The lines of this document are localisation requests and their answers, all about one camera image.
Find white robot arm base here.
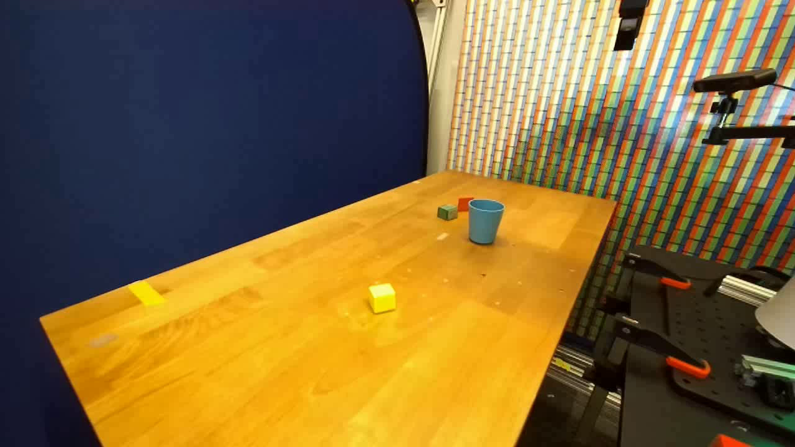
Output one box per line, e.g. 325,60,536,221
752,276,795,353

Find yellow cube block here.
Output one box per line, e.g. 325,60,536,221
365,280,401,317

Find blue plastic cup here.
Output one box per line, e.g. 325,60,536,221
468,195,506,247

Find dark blue backdrop panel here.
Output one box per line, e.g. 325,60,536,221
0,0,433,447

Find yellow tape strip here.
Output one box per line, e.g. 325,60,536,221
127,277,168,310

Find black hanging device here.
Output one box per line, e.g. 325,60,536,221
610,0,651,55

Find white cables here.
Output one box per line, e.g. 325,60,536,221
409,0,451,93

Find black orange-handled clamp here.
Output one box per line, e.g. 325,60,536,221
601,251,695,317
591,312,715,393

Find aluminium profile rail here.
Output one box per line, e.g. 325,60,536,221
715,274,779,310

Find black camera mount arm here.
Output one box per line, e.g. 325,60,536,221
700,92,795,151

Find black stereo camera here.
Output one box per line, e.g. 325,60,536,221
690,66,779,93

